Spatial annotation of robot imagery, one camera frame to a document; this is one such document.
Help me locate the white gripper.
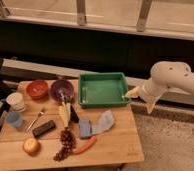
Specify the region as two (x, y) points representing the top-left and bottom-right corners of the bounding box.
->
(125, 78), (165, 113)

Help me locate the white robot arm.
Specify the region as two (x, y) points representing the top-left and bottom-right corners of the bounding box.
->
(125, 61), (194, 113)

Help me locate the white paper cup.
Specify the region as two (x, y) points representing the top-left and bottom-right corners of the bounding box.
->
(6, 92), (26, 111)

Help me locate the blue plastic cup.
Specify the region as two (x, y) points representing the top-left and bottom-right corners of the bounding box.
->
(6, 111), (23, 128)

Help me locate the grey blue cloth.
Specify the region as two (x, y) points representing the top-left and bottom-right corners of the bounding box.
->
(92, 110), (115, 135)

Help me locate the green plastic tray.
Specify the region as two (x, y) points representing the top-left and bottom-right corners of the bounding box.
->
(78, 72), (131, 108)

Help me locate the blue sponge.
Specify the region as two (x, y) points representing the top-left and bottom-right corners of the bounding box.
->
(79, 119), (91, 139)

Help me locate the yellow banana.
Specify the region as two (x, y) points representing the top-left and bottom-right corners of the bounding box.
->
(59, 103), (71, 127)

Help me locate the purple bowl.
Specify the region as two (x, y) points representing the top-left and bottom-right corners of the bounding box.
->
(50, 79), (74, 102)

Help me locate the dark red grape bunch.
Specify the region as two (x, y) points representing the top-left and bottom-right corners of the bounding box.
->
(54, 127), (76, 161)

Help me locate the black rectangular block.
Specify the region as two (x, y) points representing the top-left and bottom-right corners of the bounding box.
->
(32, 120), (56, 138)

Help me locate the wooden cutting board table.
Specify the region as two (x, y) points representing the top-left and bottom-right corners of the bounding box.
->
(0, 79), (145, 171)

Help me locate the metal fork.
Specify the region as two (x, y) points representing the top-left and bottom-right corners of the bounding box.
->
(24, 108), (46, 133)

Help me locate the red bowl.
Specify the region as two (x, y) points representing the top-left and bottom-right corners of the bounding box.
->
(26, 80), (48, 99)

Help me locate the red yellow apple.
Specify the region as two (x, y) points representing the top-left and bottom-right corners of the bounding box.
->
(23, 138), (39, 154)

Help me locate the black handled utensil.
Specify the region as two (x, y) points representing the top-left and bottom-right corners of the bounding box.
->
(66, 97), (79, 123)

